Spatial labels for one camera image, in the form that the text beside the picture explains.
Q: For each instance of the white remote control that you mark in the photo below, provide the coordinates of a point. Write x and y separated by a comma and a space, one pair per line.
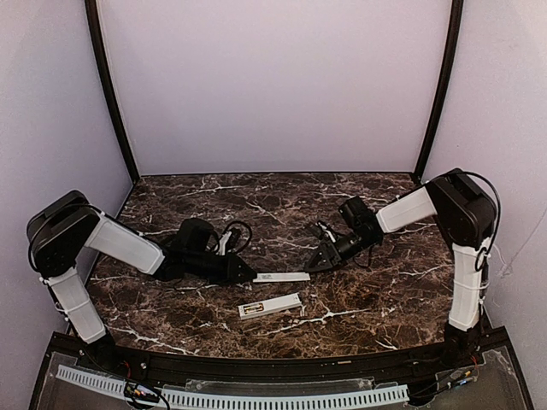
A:
273, 305

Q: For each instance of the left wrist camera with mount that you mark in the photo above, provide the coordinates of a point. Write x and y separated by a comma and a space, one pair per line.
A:
228, 241

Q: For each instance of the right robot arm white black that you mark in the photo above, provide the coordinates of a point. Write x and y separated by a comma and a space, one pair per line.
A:
466, 215

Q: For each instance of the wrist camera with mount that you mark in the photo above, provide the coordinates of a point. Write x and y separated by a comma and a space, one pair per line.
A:
323, 232
228, 241

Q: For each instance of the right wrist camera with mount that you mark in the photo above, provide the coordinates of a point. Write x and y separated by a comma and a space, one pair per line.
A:
323, 232

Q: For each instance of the grey slotted cable duct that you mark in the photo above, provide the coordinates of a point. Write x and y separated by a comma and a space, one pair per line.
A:
201, 394

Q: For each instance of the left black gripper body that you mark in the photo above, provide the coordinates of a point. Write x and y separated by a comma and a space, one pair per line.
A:
227, 268

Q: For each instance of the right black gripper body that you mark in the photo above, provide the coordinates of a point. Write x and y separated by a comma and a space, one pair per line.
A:
332, 249

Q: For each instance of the black frame post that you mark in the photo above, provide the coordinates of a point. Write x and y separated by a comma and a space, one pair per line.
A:
109, 93
445, 71

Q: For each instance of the black left frame post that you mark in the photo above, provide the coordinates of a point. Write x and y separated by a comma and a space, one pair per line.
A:
109, 93

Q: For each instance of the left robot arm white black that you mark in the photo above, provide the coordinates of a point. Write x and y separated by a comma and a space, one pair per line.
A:
59, 232

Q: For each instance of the black right frame post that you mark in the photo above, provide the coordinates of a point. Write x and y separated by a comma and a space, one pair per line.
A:
445, 71

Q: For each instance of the white battery cover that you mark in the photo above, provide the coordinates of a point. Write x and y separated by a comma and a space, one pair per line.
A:
281, 277

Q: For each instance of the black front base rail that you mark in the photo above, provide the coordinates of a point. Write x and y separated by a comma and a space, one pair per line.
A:
421, 368

